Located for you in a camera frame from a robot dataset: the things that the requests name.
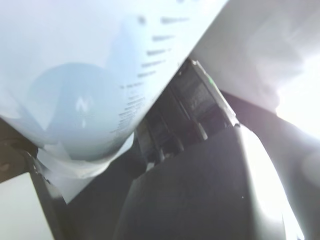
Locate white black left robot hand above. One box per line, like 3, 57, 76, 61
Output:
0, 58, 306, 240

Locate large translucent plastic syringe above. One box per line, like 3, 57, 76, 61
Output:
0, 0, 230, 205

